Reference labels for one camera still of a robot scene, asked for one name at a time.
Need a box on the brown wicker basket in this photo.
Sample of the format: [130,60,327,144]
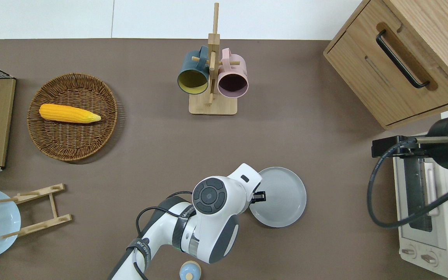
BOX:
[27,73,119,162]

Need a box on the thick black cable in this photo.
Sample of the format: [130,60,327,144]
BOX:
[367,140,448,229]

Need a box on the white oven door handle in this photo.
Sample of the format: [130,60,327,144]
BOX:
[423,161,440,217]

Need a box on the black velcro cable strap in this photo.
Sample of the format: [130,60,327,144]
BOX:
[171,205,195,249]
[127,238,152,261]

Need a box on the light wooden cabinet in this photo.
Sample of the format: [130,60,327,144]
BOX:
[324,0,448,131]

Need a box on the yellow corn cob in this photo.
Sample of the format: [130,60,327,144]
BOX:
[39,103,102,124]

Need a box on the black cylindrical camera mount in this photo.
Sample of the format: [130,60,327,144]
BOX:
[416,105,448,172]

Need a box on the wooden dish rack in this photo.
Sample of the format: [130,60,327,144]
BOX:
[0,184,72,239]

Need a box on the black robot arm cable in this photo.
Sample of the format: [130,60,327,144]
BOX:
[133,191,193,280]

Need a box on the black cabinet handle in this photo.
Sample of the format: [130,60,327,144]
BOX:
[376,30,431,89]

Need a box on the black box camera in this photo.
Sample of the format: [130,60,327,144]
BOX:
[371,135,405,159]

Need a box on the gray round plate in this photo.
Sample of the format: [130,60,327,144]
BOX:
[249,166,307,228]

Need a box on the brown table mat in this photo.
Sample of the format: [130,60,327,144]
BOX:
[0,38,448,280]

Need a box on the dark teal mug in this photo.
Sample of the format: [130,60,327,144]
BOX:
[177,45,210,95]

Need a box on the pink mug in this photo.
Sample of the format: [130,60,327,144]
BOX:
[217,48,249,98]

